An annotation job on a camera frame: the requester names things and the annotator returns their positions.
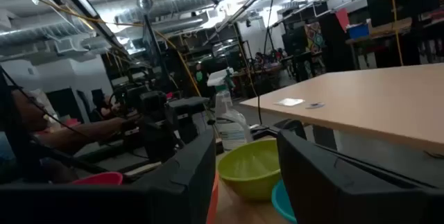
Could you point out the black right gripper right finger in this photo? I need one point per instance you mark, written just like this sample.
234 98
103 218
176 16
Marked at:
347 189

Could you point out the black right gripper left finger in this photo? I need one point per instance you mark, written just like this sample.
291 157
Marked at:
104 203

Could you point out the small pinkish red bowl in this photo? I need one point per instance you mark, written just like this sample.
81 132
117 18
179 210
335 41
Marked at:
100 179

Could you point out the teal plastic bowl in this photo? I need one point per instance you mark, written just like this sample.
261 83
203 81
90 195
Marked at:
281 203

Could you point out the small grey flat object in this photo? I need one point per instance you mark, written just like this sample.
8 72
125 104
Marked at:
315 105

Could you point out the light wooden table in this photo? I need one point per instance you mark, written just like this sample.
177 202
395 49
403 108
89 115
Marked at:
381 102

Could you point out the green plastic bowl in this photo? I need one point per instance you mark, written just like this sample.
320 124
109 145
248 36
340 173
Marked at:
249 172

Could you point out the white paper sheet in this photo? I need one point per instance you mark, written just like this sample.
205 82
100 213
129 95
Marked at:
289 102

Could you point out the orange plastic bowl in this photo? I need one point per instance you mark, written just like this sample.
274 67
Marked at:
212 203

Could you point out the person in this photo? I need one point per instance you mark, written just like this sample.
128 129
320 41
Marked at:
27 120
200 78

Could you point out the clear spray bottle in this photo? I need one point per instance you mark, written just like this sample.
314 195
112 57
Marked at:
229 120

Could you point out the blue storage bin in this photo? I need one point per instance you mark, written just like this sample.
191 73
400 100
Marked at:
358 31

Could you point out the silver ventilation duct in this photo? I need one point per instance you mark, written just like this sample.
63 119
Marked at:
180 3

